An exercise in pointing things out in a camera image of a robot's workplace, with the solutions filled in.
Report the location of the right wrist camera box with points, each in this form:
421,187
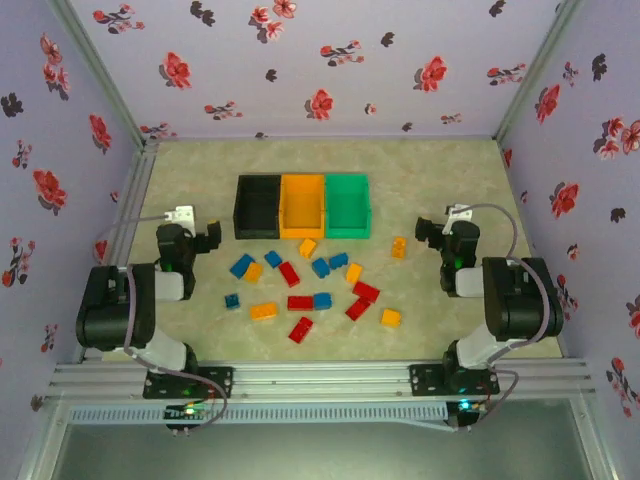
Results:
459,212

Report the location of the small blue lego brick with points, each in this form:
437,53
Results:
232,300

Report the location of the orange plastic container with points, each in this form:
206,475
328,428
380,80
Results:
302,205

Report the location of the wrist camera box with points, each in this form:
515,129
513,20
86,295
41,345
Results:
459,212
182,215

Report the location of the green plastic container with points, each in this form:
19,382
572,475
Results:
347,205

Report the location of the small circuit board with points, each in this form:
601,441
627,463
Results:
470,407
187,411

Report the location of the aluminium side rail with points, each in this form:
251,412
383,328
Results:
137,180

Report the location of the black plastic container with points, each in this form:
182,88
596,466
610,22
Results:
255,200

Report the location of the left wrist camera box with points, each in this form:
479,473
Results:
182,215

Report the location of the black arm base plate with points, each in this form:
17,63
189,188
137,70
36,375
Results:
425,380
220,382

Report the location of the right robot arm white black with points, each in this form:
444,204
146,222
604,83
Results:
520,300

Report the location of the large blue lego brick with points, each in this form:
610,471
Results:
242,265

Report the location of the aluminium mounting rail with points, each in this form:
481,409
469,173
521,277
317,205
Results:
320,380

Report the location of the aluminium corner post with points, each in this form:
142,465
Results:
534,75
102,75

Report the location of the aluminium lower frame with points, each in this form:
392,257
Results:
42,445

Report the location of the long orange lego brick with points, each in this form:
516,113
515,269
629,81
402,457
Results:
263,311

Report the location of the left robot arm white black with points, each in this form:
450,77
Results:
115,310

